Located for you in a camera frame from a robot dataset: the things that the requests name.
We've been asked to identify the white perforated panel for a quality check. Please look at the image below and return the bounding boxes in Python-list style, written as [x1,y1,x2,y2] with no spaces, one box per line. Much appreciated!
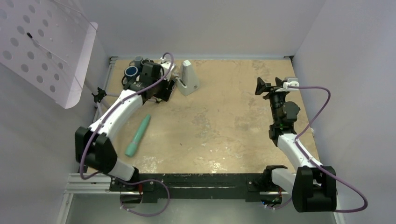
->
[0,0,98,109]

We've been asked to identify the grey mug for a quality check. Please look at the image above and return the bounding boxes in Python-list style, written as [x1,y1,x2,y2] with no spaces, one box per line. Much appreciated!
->
[129,56,143,68]

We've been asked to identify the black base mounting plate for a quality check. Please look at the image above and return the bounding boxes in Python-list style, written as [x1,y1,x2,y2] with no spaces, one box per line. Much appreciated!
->
[110,173,289,204]

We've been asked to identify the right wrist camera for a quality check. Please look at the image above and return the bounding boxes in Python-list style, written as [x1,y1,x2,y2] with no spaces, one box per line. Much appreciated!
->
[282,77,300,91]

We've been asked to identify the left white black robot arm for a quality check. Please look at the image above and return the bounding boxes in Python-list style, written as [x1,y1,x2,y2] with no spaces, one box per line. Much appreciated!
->
[75,61,176,191]

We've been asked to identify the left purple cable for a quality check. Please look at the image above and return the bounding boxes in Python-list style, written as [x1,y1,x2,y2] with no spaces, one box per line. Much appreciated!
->
[79,52,175,181]

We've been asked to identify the aluminium frame rail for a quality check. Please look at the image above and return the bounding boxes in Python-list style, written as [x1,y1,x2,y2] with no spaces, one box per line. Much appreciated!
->
[57,173,345,224]

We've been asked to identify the teal cylindrical tube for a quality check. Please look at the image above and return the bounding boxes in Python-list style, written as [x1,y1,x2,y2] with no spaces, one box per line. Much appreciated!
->
[125,114,151,157]

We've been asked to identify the white wedge-shaped device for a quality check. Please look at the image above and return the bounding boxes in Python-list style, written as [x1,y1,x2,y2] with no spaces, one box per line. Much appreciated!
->
[176,60,200,96]

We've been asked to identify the purple cable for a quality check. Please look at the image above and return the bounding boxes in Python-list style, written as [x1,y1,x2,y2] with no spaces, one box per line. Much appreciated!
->
[288,85,369,214]
[79,52,175,181]

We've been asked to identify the dark blue mug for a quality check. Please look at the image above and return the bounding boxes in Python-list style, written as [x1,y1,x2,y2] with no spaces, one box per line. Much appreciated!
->
[121,66,139,86]

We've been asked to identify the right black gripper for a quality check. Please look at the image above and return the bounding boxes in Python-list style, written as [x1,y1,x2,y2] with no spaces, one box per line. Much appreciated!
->
[255,77,289,124]

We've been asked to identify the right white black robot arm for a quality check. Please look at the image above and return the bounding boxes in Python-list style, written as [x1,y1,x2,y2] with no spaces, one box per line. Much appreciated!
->
[255,77,337,213]

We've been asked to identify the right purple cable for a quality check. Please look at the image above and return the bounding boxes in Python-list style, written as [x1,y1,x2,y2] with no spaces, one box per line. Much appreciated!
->
[288,85,369,214]

